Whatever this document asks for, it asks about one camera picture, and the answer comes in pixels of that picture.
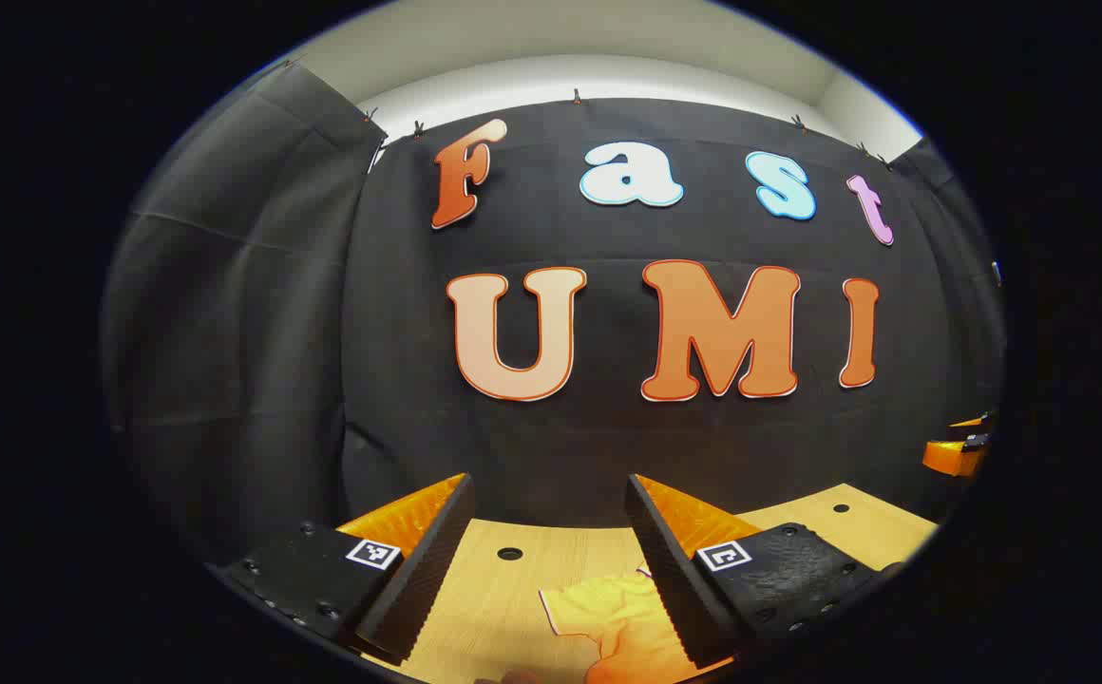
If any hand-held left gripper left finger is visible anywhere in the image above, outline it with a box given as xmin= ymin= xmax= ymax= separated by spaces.
xmin=218 ymin=472 xmax=476 ymax=666

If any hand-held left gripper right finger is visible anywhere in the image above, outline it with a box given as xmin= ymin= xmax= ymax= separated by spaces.
xmin=624 ymin=473 xmax=903 ymax=671

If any orange T-shirt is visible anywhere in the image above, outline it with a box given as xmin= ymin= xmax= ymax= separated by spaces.
xmin=540 ymin=568 xmax=737 ymax=684

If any black backdrop cloth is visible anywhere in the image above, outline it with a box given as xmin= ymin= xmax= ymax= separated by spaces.
xmin=100 ymin=62 xmax=1003 ymax=571

